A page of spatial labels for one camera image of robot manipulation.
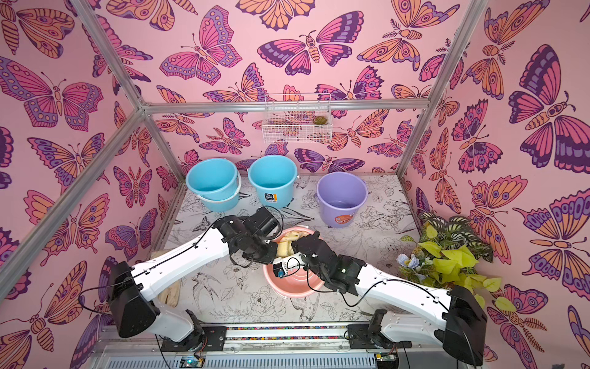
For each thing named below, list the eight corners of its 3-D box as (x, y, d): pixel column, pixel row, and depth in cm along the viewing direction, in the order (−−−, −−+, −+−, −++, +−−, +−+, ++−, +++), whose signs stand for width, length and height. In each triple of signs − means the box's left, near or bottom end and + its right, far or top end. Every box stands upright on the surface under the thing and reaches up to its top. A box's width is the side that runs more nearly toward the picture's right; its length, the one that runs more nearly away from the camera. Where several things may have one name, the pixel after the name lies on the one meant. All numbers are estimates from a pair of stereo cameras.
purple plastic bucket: (317, 231, 102) (319, 207, 88) (315, 198, 114) (317, 171, 100) (363, 231, 102) (372, 207, 88) (356, 197, 114) (363, 171, 100)
